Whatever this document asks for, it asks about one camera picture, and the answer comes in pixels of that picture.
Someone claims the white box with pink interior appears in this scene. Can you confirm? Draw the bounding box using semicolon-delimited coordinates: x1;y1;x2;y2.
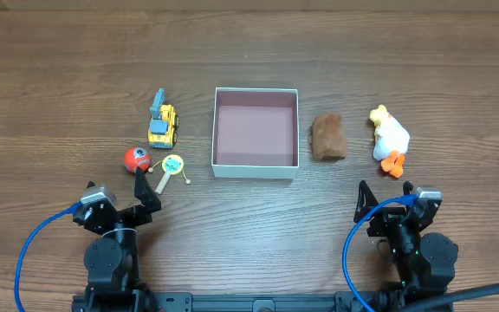
211;88;300;179

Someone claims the black aluminium rail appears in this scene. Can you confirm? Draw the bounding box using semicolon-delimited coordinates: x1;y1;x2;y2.
155;291;366;312

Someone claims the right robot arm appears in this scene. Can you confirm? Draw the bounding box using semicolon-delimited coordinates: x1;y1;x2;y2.
366;181;458;311

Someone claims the brown plush toy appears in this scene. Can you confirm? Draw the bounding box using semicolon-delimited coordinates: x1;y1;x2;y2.
309;112;348;160

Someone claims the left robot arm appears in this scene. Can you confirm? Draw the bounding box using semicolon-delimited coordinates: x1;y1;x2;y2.
71;167;161;312

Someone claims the right blue cable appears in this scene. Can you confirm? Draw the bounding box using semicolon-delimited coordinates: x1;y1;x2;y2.
341;194;418;312

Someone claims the white yellow plush duck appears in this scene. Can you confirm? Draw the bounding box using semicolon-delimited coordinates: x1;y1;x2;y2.
369;105;411;179

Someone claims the yellow wooden rattle drum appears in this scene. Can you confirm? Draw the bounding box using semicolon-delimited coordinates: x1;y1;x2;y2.
147;154;191;194

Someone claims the red ball toy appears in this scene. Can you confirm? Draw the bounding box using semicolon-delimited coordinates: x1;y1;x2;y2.
124;146;151;173

